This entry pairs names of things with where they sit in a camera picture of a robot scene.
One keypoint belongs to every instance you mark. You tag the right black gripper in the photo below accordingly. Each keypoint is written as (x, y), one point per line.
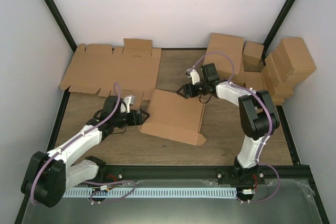
(193, 94)

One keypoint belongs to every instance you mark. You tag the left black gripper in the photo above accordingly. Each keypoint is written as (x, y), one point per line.
(134, 121)

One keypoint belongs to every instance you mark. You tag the brown cardboard box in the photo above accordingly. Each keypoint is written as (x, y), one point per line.
(175, 118)

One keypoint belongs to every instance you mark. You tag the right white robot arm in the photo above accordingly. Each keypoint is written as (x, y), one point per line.
(258, 116)

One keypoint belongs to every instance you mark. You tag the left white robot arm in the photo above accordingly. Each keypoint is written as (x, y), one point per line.
(97, 129)

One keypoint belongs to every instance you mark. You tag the large folded cardboard box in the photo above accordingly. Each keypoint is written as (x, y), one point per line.
(225, 52)

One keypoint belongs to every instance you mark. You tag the middle folded cardboard box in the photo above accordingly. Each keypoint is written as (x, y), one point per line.
(254, 80)

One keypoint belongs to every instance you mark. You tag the small folded cardboard box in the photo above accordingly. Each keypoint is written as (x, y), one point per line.
(252, 53)

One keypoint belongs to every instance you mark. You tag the leaning folded cardboard box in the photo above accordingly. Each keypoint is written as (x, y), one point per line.
(272, 82)

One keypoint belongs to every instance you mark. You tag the low cardboard box stack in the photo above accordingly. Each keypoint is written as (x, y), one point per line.
(278, 101)

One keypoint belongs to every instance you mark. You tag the tall folded cardboard box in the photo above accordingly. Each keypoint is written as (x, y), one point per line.
(296, 58)

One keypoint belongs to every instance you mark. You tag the flat cardboard sheet stack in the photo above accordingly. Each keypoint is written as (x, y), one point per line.
(94, 68)

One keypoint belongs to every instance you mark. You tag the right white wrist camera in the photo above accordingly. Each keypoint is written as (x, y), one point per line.
(193, 75)

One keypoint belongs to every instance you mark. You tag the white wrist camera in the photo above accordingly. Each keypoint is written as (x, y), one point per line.
(193, 75)
(126, 104)

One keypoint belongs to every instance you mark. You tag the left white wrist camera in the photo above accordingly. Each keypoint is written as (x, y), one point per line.
(126, 104)

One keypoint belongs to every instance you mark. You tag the light blue slotted cable duct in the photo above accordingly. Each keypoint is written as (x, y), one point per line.
(208, 192)

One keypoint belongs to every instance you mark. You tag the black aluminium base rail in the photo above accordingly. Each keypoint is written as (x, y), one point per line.
(168, 172)

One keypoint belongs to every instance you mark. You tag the right black frame post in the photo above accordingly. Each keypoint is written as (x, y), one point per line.
(288, 4)

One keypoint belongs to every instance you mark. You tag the black frame post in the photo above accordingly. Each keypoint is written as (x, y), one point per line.
(61, 24)
(288, 4)

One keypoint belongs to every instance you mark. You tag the left black frame post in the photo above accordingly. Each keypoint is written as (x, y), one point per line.
(61, 24)

